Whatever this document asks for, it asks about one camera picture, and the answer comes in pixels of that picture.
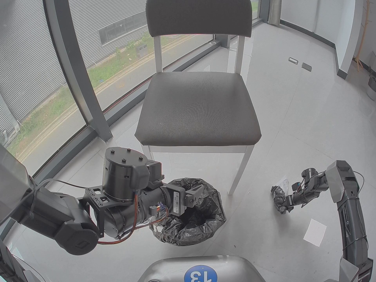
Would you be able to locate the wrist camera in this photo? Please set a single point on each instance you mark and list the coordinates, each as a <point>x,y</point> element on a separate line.
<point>154,172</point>
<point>309,175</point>

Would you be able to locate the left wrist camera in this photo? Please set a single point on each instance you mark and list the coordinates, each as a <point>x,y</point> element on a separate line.
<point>154,172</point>

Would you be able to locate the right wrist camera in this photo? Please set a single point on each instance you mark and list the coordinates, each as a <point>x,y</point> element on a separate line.
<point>309,175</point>

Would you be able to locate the grey padded white-legged chair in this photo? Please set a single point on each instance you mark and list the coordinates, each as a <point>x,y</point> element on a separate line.
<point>199,107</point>

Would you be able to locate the black plastic bag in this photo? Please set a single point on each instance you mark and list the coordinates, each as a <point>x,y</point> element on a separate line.
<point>205,216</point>

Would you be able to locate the black plastic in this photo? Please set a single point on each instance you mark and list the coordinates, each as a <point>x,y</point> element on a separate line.
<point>279,198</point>

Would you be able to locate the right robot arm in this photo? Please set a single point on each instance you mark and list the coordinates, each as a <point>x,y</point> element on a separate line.
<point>342,181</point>

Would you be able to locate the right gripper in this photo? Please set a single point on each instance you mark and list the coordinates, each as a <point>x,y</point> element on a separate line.
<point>296,200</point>

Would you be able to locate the pale grey curtain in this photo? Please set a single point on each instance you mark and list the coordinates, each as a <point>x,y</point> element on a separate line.
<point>275,4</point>

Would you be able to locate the clear plastic wrapper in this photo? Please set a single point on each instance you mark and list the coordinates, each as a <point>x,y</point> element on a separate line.
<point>283,184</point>

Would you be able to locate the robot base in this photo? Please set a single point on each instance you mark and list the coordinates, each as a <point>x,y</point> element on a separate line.
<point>202,269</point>

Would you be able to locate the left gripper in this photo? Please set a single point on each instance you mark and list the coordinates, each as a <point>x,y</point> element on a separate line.
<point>152,198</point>

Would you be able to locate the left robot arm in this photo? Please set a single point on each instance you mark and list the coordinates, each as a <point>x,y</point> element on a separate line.
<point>67,216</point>

